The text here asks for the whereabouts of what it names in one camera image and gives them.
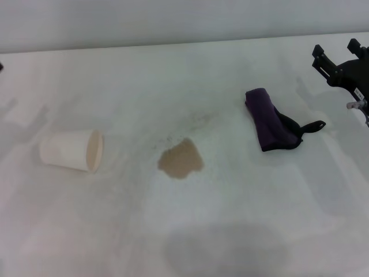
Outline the white paper cup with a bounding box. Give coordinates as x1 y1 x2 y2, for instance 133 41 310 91
39 129 104 174

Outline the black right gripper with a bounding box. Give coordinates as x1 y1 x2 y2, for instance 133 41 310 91
311 38 369 100

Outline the purple rag with black trim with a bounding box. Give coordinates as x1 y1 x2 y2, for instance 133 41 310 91
244 88 327 153

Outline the brown water stain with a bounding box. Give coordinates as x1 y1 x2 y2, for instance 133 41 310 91
157 137 205 179

